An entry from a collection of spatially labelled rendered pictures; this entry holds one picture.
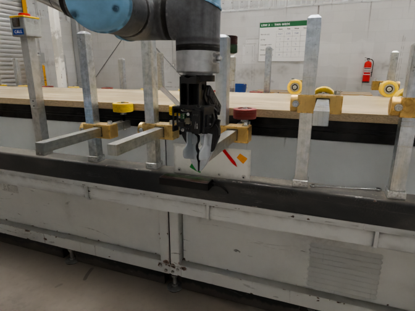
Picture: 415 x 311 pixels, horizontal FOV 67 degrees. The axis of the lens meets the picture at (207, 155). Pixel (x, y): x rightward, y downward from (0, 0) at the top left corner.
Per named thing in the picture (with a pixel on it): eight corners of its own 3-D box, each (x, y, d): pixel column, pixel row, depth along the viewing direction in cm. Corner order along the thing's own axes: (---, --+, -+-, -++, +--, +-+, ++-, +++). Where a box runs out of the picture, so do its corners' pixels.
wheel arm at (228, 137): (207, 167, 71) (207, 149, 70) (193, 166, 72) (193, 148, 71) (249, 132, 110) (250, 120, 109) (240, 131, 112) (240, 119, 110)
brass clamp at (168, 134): (172, 140, 102) (171, 125, 101) (136, 137, 107) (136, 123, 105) (180, 137, 108) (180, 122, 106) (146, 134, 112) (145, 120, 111)
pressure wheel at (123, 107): (136, 130, 126) (135, 102, 123) (117, 132, 122) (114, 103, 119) (131, 127, 133) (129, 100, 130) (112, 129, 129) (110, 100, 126)
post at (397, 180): (398, 225, 86) (432, 39, 73) (383, 223, 87) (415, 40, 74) (396, 219, 89) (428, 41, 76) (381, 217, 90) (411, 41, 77)
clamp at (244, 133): (247, 144, 94) (248, 127, 93) (205, 140, 98) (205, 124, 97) (251, 139, 99) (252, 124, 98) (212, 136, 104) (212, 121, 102)
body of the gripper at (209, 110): (170, 134, 65) (170, 74, 62) (188, 128, 72) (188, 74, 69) (205, 137, 62) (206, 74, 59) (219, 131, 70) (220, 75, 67)
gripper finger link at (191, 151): (177, 174, 68) (177, 132, 66) (188, 168, 74) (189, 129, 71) (191, 176, 67) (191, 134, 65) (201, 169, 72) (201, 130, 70)
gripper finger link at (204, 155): (191, 176, 67) (191, 134, 65) (201, 169, 72) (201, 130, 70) (204, 178, 66) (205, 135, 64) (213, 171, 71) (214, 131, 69)
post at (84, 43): (97, 166, 117) (84, 30, 104) (90, 165, 119) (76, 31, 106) (104, 164, 121) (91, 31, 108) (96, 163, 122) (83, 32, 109)
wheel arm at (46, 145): (45, 156, 89) (42, 141, 88) (36, 155, 91) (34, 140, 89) (131, 129, 129) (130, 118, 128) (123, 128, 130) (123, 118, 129)
